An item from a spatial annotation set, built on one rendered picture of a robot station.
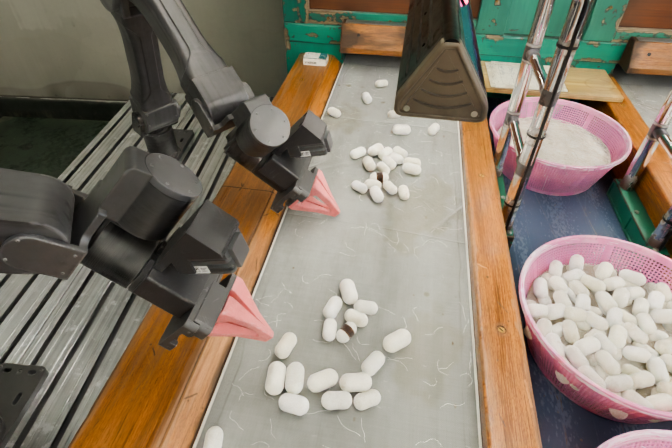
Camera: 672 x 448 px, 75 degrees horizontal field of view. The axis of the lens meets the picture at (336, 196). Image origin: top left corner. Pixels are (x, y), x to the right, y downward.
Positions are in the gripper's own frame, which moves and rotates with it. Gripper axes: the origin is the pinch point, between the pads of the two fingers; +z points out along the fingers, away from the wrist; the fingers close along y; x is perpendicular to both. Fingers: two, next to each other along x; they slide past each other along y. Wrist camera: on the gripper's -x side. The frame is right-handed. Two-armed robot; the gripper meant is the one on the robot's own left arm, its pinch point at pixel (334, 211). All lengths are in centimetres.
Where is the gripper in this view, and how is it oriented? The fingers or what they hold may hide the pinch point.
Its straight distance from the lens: 71.3
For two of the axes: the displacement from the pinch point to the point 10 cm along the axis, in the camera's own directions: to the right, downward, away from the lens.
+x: -6.4, 5.0, 5.8
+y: 1.7, -6.4, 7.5
